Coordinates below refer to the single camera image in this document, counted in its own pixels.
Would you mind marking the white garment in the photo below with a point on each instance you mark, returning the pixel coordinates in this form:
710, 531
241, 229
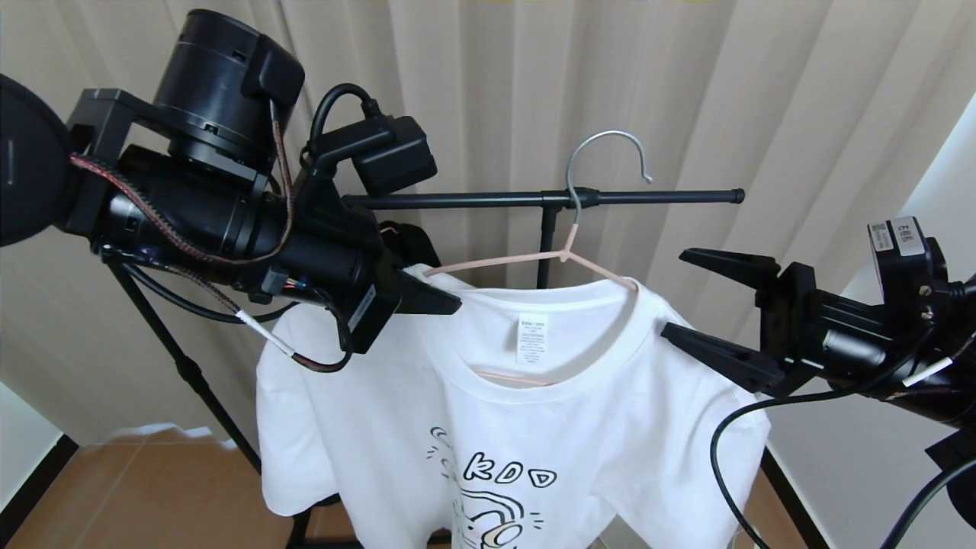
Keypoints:
610, 427

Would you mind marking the black clothes rack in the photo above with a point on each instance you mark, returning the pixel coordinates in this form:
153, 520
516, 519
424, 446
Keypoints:
610, 198

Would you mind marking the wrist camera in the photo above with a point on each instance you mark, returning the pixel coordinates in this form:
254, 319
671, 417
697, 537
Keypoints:
389, 156
907, 259

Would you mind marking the pink clothes hanger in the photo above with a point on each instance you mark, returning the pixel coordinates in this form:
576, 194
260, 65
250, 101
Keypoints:
568, 255

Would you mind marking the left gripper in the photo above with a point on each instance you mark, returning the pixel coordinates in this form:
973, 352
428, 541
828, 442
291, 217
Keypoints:
252, 229

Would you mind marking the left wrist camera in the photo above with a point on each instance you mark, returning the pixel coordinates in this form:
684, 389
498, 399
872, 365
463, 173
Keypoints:
389, 156

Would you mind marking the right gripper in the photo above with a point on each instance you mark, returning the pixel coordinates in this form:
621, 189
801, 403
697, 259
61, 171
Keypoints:
823, 335

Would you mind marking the black shorts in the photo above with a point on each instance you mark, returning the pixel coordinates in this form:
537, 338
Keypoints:
408, 240

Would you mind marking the beige curtain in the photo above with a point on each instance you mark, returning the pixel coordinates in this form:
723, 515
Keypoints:
724, 91

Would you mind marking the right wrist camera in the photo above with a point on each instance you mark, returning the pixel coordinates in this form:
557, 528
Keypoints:
907, 259

